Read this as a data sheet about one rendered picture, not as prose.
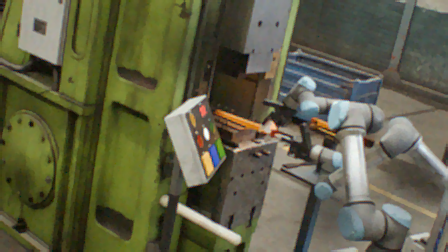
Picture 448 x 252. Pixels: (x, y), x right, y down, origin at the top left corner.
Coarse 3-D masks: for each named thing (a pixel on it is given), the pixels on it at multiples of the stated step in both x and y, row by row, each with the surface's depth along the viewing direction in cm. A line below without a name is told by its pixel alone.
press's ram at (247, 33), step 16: (240, 0) 270; (256, 0) 266; (272, 0) 276; (288, 0) 287; (240, 16) 271; (256, 16) 270; (272, 16) 280; (224, 32) 277; (240, 32) 272; (256, 32) 274; (272, 32) 285; (240, 48) 273; (256, 48) 279; (272, 48) 290
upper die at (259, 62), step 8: (224, 48) 285; (224, 56) 285; (232, 56) 282; (240, 56) 280; (248, 56) 277; (256, 56) 281; (264, 56) 287; (272, 56) 292; (224, 64) 286; (232, 64) 283; (240, 64) 280; (248, 64) 278; (256, 64) 283; (264, 64) 289; (248, 72) 280
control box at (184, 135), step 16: (176, 112) 231; (192, 112) 234; (208, 112) 253; (176, 128) 226; (192, 128) 229; (208, 128) 247; (176, 144) 228; (192, 144) 226; (208, 144) 242; (192, 160) 228; (192, 176) 230; (208, 176) 232
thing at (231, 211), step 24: (240, 144) 294; (264, 144) 303; (240, 168) 292; (264, 168) 312; (192, 192) 307; (216, 192) 298; (240, 192) 300; (264, 192) 321; (216, 216) 296; (240, 216) 309
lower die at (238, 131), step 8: (216, 120) 298; (224, 120) 300; (232, 120) 299; (224, 128) 291; (232, 128) 293; (240, 128) 293; (224, 136) 291; (232, 136) 288; (240, 136) 294; (248, 136) 300
